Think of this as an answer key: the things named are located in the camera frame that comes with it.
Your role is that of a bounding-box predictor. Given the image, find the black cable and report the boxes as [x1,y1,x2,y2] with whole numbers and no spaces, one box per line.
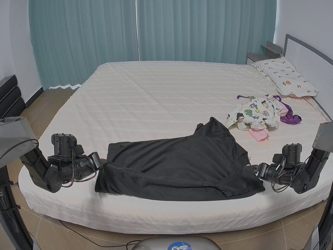
[58,219,141,247]

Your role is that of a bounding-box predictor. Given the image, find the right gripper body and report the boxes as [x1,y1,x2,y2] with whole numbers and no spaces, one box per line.
[250,162,274,184]

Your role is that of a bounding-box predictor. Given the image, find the blue-green curtain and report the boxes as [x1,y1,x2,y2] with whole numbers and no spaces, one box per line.
[29,0,141,91]
[136,0,278,65]

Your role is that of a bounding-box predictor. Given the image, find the purple garment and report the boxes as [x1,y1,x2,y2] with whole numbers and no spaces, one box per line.
[236,94,303,126]

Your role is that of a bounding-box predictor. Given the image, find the white printed pyjama top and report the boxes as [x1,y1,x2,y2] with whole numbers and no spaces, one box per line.
[224,94,281,130]

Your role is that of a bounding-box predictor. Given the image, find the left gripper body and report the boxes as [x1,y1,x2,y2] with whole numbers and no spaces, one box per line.
[88,152,108,172]

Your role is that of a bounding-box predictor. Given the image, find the grey bedside table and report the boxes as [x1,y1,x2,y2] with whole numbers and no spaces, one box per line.
[246,41,283,65]

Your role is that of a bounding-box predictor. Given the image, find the black T-shirt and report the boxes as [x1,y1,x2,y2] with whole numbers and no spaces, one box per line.
[94,117,266,201]

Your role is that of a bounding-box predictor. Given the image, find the black chest of drawers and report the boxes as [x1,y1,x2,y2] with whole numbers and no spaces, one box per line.
[0,74,26,120]

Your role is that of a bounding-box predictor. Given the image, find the bed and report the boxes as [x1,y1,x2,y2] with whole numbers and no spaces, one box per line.
[18,34,333,235]

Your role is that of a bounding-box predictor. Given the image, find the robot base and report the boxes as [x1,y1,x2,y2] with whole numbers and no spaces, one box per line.
[136,236,219,250]

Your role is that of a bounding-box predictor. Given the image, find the white printed pillow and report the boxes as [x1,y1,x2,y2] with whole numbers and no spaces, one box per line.
[250,57,319,98]

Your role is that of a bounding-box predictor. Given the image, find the pink garment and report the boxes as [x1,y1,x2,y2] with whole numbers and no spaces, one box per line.
[248,101,289,141]

